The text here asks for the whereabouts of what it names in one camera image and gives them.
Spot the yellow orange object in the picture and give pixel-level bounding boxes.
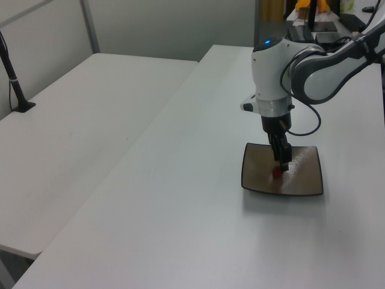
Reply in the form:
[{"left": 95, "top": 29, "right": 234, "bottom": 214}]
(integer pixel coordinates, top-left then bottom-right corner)
[{"left": 295, "top": 0, "right": 330, "bottom": 14}]

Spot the black keyboard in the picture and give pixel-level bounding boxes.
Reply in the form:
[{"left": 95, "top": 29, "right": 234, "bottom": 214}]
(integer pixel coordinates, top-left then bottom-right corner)
[{"left": 339, "top": 13, "right": 366, "bottom": 32}]

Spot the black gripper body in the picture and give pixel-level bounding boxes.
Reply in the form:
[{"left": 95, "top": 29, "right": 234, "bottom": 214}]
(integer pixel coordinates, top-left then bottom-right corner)
[{"left": 260, "top": 113, "right": 292, "bottom": 140}]

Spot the black camera stand with square base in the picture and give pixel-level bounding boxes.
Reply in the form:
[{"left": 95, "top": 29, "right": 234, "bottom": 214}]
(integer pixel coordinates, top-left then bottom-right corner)
[{"left": 0, "top": 30, "right": 37, "bottom": 114}]

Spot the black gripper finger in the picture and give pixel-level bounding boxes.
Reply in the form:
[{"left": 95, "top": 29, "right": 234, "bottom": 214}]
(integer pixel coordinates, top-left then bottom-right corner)
[
  {"left": 277, "top": 135, "right": 292, "bottom": 173},
  {"left": 268, "top": 132, "right": 281, "bottom": 161}
]

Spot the square brown ceramic plate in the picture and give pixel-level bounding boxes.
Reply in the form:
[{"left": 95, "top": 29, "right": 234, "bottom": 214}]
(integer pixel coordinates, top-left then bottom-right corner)
[{"left": 241, "top": 142, "right": 324, "bottom": 197}]

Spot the thin black stand cable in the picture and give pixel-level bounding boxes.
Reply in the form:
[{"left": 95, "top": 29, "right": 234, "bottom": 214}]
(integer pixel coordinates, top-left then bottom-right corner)
[{"left": 8, "top": 79, "right": 15, "bottom": 111}]

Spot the black monitor stand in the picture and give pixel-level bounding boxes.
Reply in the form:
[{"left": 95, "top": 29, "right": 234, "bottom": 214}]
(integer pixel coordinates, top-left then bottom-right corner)
[{"left": 307, "top": 0, "right": 337, "bottom": 33}]

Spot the black electronics box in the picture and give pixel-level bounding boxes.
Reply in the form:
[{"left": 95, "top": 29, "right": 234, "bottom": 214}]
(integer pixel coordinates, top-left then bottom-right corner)
[{"left": 315, "top": 31, "right": 342, "bottom": 48}]

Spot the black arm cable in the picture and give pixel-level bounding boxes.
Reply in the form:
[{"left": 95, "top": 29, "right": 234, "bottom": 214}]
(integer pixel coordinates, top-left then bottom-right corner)
[{"left": 279, "top": 49, "right": 322, "bottom": 136}]

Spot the grey partition post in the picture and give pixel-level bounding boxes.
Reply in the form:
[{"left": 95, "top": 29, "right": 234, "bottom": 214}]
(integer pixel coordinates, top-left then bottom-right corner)
[{"left": 253, "top": 0, "right": 261, "bottom": 48}]

